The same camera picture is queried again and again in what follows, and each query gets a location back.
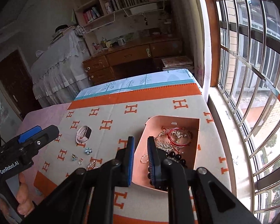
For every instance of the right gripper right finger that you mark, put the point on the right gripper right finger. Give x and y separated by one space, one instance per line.
194 196

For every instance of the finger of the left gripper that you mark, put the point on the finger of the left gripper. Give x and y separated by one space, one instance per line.
27 134
39 140

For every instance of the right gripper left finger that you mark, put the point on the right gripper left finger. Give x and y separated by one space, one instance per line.
87 196

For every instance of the pink bedsheet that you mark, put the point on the pink bedsheet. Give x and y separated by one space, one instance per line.
45 117

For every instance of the pearl hair clip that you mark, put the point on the pearl hair clip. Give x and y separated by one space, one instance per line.
91 165

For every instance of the pink smart watch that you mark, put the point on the pink smart watch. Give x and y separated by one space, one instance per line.
83 134

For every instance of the small silver brooch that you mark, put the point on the small silver brooch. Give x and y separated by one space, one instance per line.
74 157

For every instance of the orange H pattern blanket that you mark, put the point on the orange H pattern blanket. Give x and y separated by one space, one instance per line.
112 119

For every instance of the white lace covered furniture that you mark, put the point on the white lace covered furniture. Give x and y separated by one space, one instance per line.
58 75

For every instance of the dark wooden door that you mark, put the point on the dark wooden door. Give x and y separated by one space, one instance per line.
18 83

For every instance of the pink storage tray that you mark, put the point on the pink storage tray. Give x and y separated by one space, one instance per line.
153 127

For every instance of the blue patterned bedsheet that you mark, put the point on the blue patterned bedsheet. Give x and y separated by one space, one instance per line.
152 80

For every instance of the white mug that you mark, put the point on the white mug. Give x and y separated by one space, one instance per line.
121 41

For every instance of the wooden desk with drawers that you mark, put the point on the wooden desk with drawers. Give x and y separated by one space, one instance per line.
137 57

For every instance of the stack of books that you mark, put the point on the stack of books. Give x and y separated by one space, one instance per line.
181 62

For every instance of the metal window grille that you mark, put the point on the metal window grille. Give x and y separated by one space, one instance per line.
249 81

